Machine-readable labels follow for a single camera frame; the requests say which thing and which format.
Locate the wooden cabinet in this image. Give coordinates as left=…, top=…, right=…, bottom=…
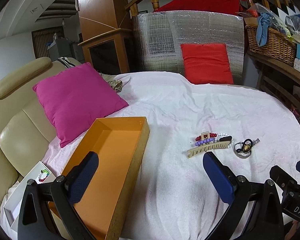
left=77, top=0, right=133, bottom=75

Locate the patterned fabric bundle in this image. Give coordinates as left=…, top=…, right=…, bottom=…
left=99, top=73, right=131, bottom=93

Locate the blue cloth in basket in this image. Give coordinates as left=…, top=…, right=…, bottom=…
left=256, top=12, right=273, bottom=47

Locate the person's right hand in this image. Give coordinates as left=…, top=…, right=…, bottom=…
left=284, top=220, right=300, bottom=240

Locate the beige leather sofa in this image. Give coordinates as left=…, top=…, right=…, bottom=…
left=0, top=57, right=66, bottom=207

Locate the colourful bracelet in white box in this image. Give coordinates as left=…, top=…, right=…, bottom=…
left=38, top=168, right=51, bottom=183

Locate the wicker basket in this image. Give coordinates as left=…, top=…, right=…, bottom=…
left=245, top=25, right=296, bottom=67

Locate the red bead bracelet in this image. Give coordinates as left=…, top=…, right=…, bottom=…
left=194, top=133, right=218, bottom=142

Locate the white shallow box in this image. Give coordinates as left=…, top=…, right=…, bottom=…
left=3, top=161, right=56, bottom=232

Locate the orange cardboard box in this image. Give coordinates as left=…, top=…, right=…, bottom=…
left=43, top=116, right=149, bottom=239

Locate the silver metal wristwatch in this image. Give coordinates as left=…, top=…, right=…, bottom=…
left=241, top=138, right=260, bottom=153

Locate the red pillow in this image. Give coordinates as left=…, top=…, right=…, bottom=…
left=180, top=43, right=234, bottom=85

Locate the wooden shelf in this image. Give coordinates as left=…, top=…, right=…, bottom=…
left=247, top=50, right=300, bottom=124

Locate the red blanket on railing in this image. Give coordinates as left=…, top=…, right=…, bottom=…
left=155, top=0, right=246, bottom=15

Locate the purple bead bracelet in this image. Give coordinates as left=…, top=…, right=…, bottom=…
left=194, top=137, right=217, bottom=147

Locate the silver foil insulation panel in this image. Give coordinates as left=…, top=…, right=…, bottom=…
left=133, top=10, right=244, bottom=85

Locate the magenta pillow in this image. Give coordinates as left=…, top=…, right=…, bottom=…
left=32, top=62, right=128, bottom=148

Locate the white bead bracelet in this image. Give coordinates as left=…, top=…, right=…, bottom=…
left=213, top=132, right=235, bottom=149

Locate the beige hair claw clip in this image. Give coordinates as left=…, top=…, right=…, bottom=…
left=187, top=141, right=231, bottom=158

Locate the white pink bed blanket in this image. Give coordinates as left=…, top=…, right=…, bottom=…
left=0, top=70, right=300, bottom=240

